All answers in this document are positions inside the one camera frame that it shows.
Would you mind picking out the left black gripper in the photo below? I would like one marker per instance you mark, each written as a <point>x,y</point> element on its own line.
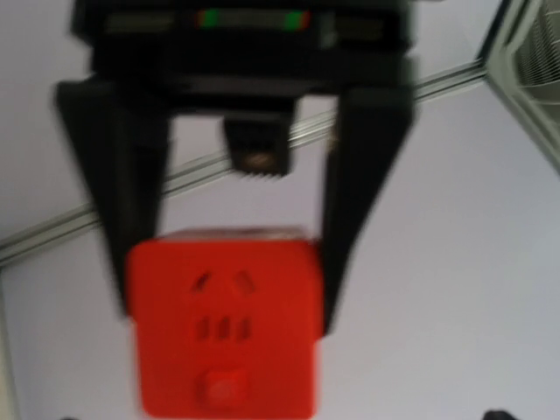
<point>245,59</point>

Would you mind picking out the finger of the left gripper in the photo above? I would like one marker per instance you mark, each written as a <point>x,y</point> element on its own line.
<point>369,130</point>

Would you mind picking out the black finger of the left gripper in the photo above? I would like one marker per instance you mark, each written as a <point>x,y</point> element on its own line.
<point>120,136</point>

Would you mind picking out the red cube socket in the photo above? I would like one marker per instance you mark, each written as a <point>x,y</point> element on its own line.
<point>226,326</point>

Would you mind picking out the left aluminium frame post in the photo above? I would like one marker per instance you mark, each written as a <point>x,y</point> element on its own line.
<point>206,169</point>

